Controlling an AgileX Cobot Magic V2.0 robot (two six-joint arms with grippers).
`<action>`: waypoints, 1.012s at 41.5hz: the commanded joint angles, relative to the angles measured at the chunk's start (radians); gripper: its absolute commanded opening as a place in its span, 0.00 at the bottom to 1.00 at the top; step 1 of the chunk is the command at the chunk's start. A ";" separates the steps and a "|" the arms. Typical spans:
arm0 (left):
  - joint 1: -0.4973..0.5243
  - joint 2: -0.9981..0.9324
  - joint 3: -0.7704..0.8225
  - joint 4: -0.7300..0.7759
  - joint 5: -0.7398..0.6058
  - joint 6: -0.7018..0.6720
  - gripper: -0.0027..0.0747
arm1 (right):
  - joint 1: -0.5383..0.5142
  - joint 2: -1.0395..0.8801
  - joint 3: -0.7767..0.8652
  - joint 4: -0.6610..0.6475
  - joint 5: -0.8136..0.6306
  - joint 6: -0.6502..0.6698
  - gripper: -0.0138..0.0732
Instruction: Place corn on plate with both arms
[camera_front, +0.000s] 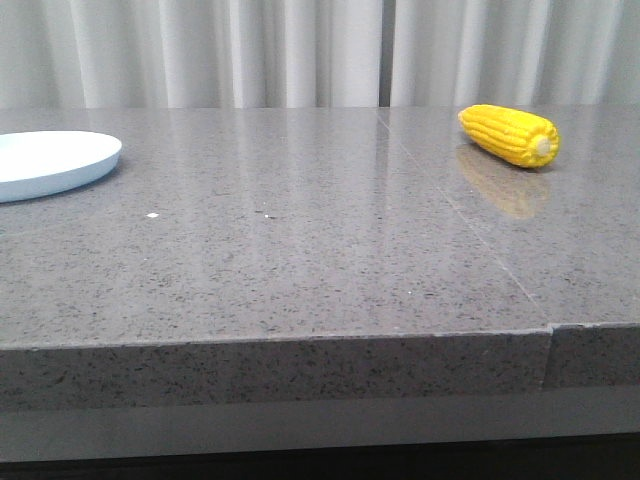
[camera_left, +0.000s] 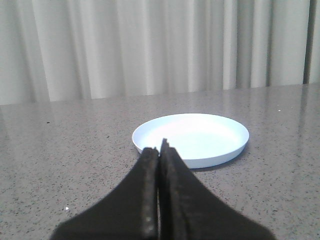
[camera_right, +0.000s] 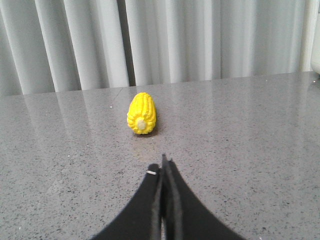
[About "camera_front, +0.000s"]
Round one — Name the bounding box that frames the white pleated curtain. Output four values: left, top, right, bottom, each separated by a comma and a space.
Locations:
1, 1, 639, 108

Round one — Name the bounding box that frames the light blue round plate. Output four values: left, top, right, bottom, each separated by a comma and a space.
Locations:
1, 131, 122, 203

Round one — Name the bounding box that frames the yellow corn cob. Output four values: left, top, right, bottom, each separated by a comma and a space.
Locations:
458, 104, 560, 169

